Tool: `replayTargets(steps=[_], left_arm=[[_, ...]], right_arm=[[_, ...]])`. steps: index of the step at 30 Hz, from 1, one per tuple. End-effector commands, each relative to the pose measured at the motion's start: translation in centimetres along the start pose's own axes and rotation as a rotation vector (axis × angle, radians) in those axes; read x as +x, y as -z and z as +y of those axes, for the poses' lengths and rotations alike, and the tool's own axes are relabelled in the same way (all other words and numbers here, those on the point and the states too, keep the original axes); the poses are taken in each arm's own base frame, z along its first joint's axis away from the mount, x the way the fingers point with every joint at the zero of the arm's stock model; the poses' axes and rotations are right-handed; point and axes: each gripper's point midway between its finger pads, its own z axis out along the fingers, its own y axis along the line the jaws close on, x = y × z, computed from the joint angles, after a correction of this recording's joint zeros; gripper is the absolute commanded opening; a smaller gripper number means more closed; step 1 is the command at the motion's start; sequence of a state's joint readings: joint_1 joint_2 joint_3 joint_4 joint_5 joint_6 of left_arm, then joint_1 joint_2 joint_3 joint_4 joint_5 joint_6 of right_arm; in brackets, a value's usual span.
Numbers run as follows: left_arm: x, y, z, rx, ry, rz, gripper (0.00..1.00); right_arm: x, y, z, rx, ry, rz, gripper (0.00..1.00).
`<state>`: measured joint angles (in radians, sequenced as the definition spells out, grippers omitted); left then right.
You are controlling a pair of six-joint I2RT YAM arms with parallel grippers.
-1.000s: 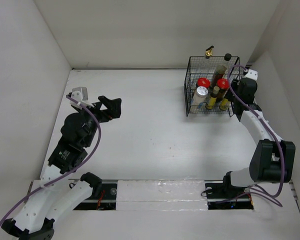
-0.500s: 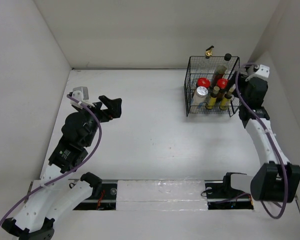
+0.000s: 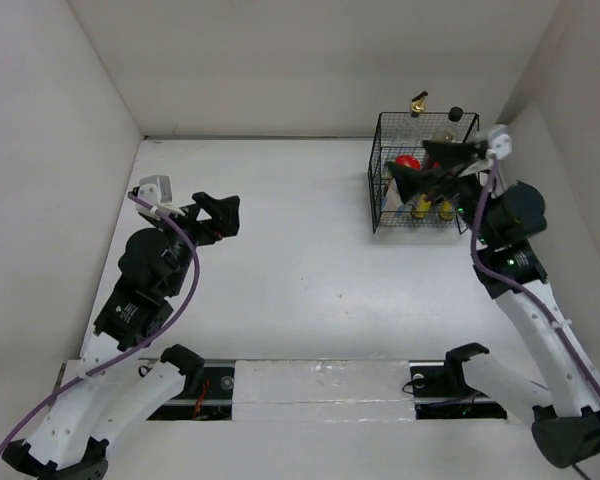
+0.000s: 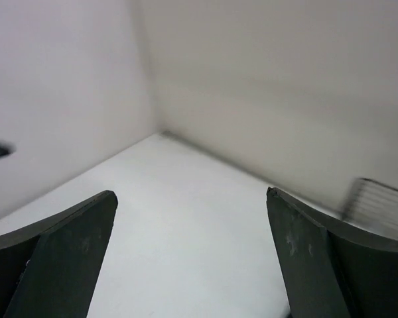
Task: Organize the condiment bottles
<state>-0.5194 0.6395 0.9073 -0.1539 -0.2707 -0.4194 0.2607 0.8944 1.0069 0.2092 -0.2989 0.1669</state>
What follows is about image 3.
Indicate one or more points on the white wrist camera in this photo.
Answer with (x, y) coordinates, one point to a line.
(153, 197)
(491, 146)

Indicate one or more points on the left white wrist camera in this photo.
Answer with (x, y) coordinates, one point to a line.
(153, 197)

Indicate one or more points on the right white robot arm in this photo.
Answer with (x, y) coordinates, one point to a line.
(563, 413)

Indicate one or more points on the red label sauce bottle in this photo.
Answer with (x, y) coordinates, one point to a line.
(448, 132)

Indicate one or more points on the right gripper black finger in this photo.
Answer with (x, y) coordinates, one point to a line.
(411, 183)
(452, 155)

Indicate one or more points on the clear glass oil bottle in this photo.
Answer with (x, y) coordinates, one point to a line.
(407, 130)

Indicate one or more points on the white shaker silver lid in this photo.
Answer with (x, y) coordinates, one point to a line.
(392, 201)

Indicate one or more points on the black wire basket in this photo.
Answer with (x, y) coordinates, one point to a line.
(382, 152)

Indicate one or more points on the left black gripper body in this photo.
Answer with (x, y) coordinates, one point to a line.
(200, 232)

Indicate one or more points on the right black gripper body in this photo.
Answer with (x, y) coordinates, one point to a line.
(462, 190)

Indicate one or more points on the yellow bottle cork cap front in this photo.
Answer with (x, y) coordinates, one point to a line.
(446, 210)

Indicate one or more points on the red lid jar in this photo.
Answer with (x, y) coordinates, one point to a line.
(402, 163)

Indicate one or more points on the yellow bottle cork cap back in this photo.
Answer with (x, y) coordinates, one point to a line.
(419, 209)

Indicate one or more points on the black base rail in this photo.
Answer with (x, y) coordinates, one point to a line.
(330, 391)

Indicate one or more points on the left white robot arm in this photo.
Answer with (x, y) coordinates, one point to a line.
(70, 434)

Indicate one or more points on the yellow bottle cork cap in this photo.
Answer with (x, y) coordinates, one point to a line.
(419, 209)
(446, 210)

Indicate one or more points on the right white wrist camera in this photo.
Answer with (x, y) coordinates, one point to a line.
(491, 146)

